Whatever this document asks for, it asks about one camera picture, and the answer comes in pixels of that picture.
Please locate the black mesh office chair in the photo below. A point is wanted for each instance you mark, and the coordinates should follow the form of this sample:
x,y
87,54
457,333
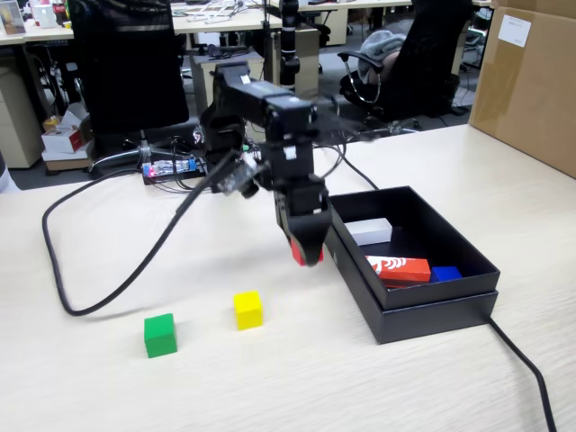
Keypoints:
x,y
126,67

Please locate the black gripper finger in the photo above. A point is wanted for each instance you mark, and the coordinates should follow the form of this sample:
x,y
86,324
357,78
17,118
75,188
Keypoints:
x,y
310,236
282,216

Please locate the controller board with lights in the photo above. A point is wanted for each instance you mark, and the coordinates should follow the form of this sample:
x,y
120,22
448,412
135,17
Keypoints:
x,y
157,170

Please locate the red wooden cube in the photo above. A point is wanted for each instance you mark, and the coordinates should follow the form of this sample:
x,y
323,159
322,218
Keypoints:
x,y
295,255

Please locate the green wooden cube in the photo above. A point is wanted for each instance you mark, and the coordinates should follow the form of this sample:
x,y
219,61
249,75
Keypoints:
x,y
160,335

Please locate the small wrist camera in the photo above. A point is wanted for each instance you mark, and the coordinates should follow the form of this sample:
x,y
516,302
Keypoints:
x,y
234,180

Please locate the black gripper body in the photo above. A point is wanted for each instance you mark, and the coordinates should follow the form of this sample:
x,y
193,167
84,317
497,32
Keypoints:
x,y
306,198

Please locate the beige drawer cabinet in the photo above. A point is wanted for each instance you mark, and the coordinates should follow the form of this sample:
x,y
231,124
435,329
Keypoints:
x,y
18,121
211,85

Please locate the white rectangular block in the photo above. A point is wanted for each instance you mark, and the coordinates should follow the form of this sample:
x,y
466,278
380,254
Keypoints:
x,y
369,230

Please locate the cola bottle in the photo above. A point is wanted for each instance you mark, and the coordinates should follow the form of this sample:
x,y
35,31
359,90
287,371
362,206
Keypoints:
x,y
60,12

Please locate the grey blanket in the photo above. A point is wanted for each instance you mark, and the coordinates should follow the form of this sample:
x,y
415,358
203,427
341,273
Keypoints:
x,y
378,47

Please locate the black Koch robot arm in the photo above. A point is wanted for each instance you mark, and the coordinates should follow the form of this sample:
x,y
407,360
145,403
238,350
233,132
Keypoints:
x,y
252,96

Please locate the large brown cardboard box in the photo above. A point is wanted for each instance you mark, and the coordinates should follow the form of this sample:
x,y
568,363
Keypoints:
x,y
526,90

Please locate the blue wooden cube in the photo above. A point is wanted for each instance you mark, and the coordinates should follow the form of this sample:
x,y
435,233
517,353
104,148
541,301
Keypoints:
x,y
445,273

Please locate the white office desk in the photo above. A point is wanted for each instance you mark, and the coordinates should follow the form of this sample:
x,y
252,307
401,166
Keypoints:
x,y
135,29

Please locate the yellow wooden cube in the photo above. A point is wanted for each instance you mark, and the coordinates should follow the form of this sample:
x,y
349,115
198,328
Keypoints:
x,y
248,310

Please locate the black vertical pole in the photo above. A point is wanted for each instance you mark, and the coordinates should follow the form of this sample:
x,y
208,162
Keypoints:
x,y
289,45

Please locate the white shipping label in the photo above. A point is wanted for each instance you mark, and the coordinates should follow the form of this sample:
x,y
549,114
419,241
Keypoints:
x,y
515,30

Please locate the orange printed carton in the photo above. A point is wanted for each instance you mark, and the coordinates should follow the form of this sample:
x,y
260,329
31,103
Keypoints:
x,y
405,272

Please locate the framed picture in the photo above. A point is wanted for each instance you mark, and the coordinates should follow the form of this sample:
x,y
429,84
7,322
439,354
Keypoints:
x,y
12,17

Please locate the open white carton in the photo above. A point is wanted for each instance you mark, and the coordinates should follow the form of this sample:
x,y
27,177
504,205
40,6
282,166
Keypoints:
x,y
63,137

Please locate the black armrest office chair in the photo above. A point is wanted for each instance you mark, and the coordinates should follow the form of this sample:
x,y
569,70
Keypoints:
x,y
427,67

